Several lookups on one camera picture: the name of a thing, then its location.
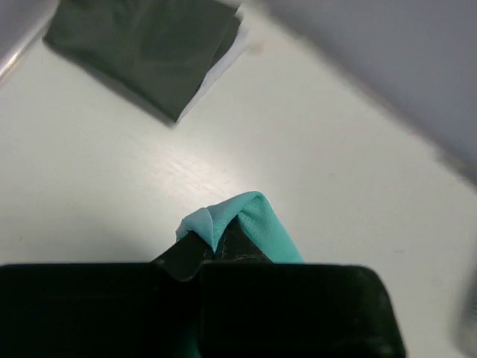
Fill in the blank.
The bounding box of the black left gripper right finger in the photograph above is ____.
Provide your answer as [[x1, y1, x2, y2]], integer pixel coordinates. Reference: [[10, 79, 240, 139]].
[[214, 222, 272, 263]]

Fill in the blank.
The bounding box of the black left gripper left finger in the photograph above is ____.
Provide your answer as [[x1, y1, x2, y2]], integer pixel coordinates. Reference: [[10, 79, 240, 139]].
[[152, 232, 211, 282]]

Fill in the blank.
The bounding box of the folded dark olive t-shirt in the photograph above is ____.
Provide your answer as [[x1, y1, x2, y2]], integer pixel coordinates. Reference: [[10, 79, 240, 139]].
[[43, 1, 241, 123]]

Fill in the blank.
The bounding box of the teal t-shirt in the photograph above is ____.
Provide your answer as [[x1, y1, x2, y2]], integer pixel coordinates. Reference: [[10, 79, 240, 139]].
[[176, 191, 303, 263]]

